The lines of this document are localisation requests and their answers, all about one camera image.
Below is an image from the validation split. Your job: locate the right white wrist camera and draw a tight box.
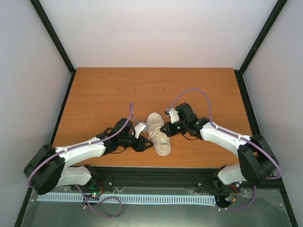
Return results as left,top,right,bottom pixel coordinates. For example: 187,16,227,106
165,108,179,123

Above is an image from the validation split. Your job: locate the light blue cable duct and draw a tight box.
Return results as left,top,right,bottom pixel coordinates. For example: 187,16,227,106
37,192,216,206

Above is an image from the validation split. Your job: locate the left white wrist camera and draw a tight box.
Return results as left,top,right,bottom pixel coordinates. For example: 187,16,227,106
134,122,148,139

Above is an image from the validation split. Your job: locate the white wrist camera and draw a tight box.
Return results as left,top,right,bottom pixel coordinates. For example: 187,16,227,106
134,122,148,139
165,108,179,123

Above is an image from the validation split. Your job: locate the right black frame post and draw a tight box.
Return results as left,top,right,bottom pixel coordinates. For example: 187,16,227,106
239,0,288,75

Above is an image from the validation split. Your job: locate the beige canvas sneaker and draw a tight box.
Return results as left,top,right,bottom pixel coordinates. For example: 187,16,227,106
146,113,171,156

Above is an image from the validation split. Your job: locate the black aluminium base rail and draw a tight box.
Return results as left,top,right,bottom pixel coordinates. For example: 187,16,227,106
28,165,285,197

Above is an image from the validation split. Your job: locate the green lit circuit board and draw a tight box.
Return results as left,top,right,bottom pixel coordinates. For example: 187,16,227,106
84,183,104,201

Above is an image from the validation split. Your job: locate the left black frame post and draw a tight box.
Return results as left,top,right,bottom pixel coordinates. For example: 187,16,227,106
30,0,77,75

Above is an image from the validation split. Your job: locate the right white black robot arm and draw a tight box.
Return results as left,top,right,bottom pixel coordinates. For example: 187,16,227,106
160,103,278,186

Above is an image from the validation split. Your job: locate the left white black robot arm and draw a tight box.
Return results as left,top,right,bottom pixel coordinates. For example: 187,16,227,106
23,118,153,195

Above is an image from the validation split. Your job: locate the black frame post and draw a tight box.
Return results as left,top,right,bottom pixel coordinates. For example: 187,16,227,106
30,0,77,75
239,0,288,75

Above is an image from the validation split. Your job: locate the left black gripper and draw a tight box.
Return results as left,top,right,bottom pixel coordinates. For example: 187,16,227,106
119,134,154,153

